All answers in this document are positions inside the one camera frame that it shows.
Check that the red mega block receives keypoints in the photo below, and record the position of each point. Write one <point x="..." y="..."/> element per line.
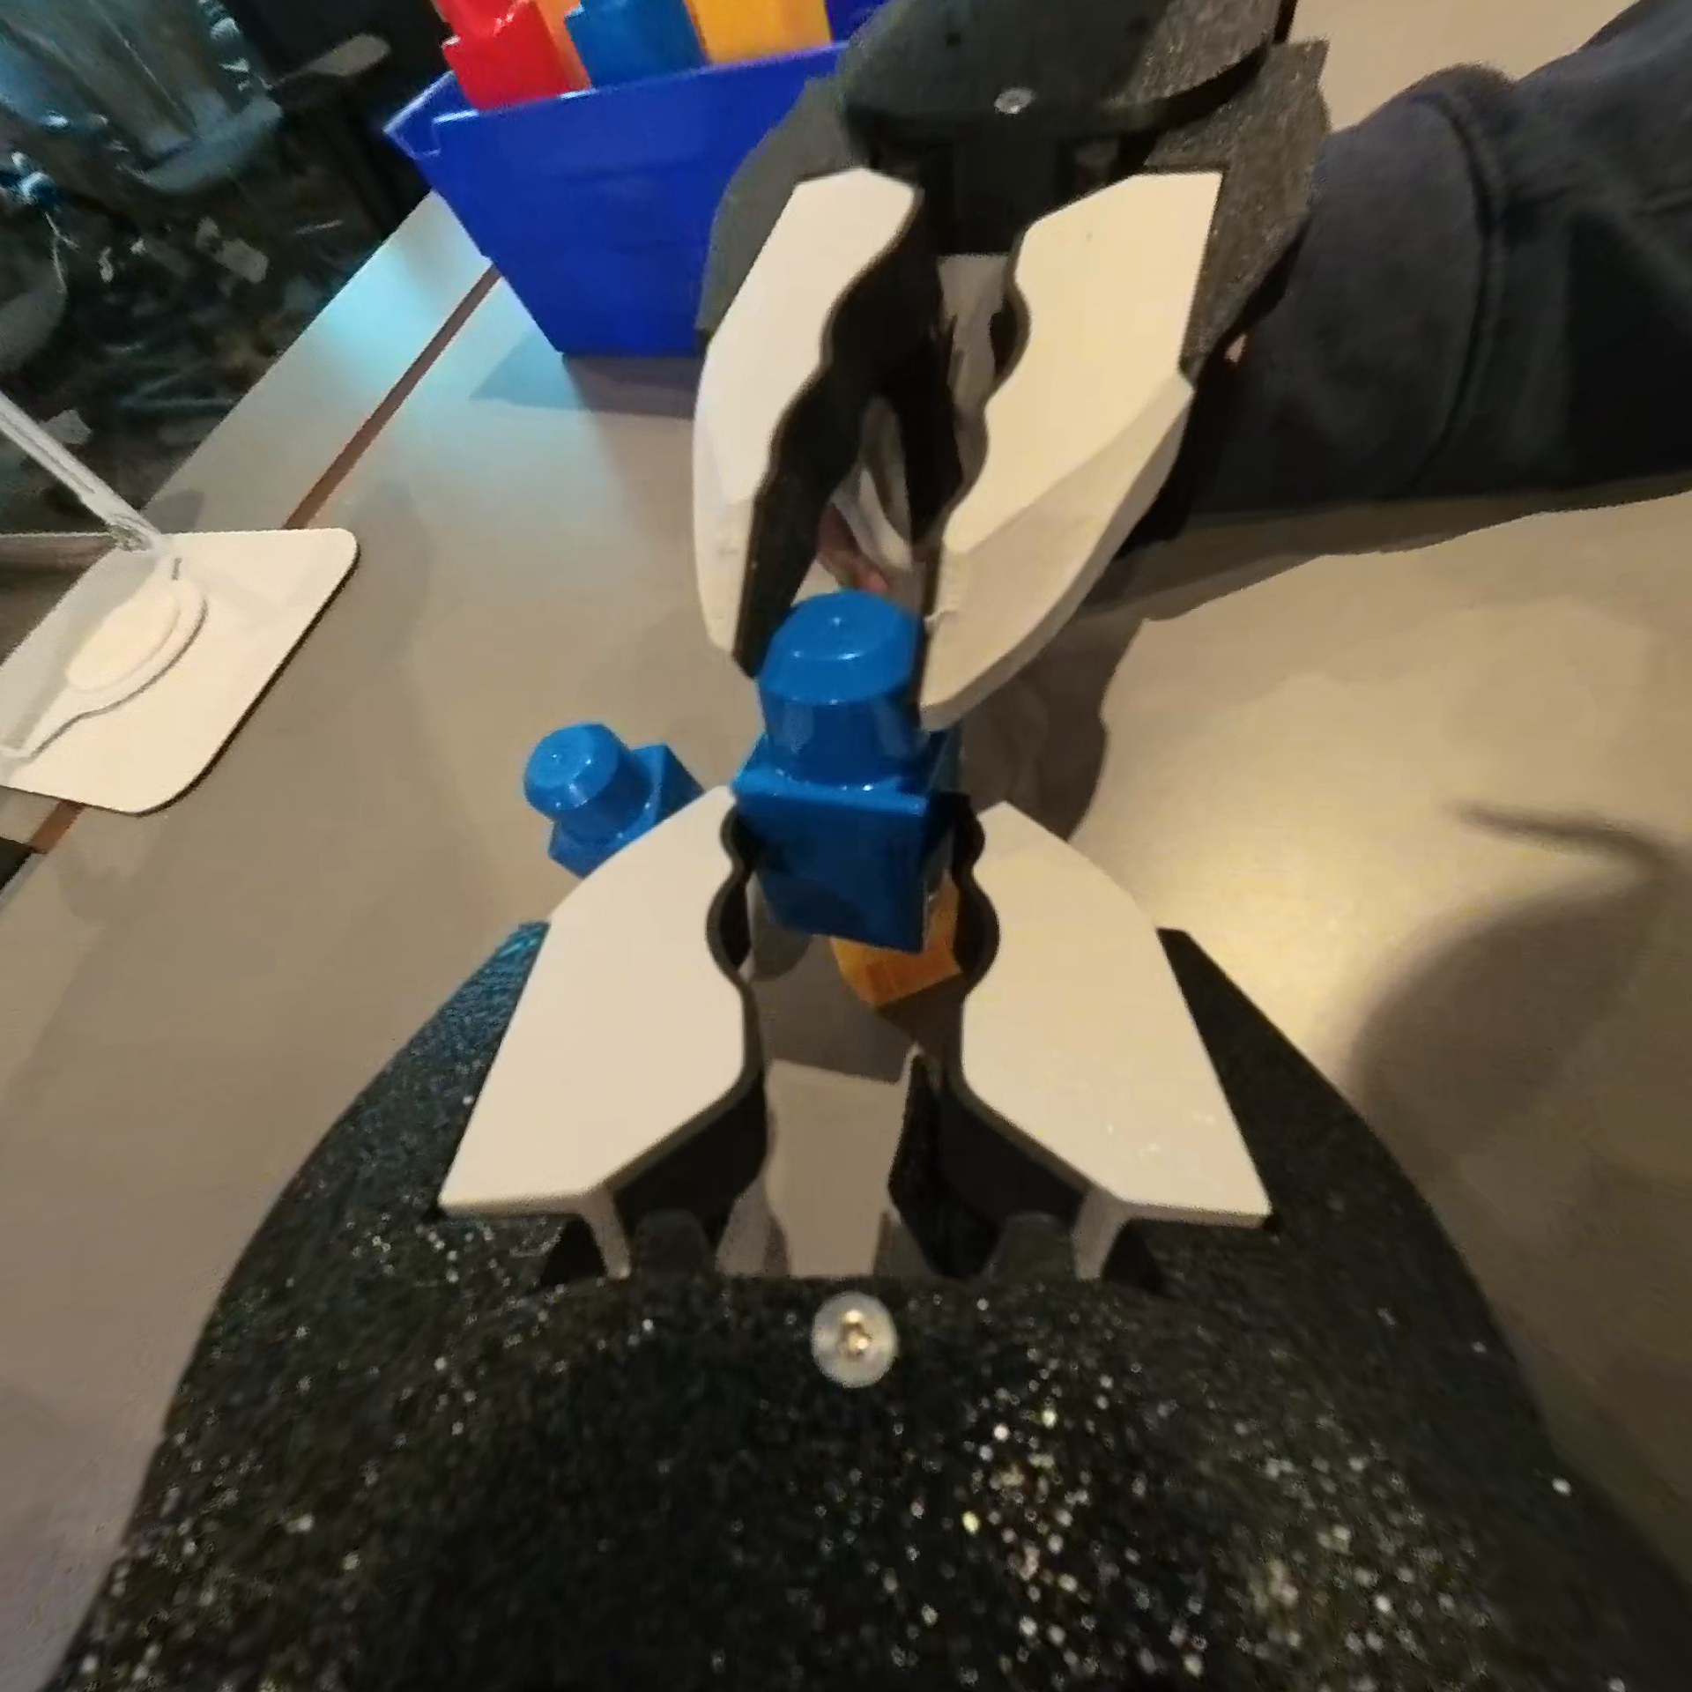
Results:
<point x="510" y="53"/>

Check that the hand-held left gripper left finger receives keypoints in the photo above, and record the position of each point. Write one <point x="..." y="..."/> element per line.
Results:
<point x="609" y="1044"/>

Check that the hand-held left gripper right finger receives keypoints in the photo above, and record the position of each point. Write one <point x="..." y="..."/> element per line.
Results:
<point x="1109" y="1044"/>

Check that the blue bin holding blocks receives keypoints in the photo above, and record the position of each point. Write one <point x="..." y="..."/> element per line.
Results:
<point x="595" y="212"/>

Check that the blue mega block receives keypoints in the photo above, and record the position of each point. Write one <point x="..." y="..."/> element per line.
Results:
<point x="847" y="821"/>
<point x="595" y="795"/>
<point x="634" y="32"/>

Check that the grey office chair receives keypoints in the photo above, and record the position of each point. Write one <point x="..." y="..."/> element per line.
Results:
<point x="197" y="119"/>

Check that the person's right forearm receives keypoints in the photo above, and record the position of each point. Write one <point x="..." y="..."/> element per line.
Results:
<point x="1455" y="291"/>

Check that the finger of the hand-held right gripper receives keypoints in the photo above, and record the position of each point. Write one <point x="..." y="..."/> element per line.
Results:
<point x="765" y="371"/>
<point x="1096" y="398"/>

